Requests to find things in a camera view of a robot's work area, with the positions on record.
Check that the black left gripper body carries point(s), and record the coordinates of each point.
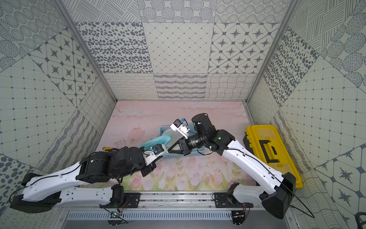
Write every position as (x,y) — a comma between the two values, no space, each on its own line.
(149,167)

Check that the aluminium mounting rail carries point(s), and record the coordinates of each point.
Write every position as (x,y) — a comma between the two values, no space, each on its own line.
(162,206)

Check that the yellow black toolbox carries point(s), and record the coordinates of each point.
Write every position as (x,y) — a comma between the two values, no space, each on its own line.
(266,144)

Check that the white mesh laundry bag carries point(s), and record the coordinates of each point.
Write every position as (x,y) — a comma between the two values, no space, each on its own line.
(173,134)

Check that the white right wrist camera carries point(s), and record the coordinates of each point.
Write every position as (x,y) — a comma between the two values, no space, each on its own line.
(179,125)

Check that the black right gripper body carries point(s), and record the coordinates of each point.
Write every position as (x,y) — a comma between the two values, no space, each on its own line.
(194,141)

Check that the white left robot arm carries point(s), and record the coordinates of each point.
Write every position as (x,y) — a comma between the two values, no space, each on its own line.
(95,179)

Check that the turquoise mesh laundry bag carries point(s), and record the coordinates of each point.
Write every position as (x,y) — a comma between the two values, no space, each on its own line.
(163,140)

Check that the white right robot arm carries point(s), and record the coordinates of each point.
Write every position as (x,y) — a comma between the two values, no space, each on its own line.
(277,189)

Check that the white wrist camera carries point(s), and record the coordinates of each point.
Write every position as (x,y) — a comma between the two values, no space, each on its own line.
(179,125)
(154,153)

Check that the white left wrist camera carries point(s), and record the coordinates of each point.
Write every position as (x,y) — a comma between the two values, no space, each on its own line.
(154,153)

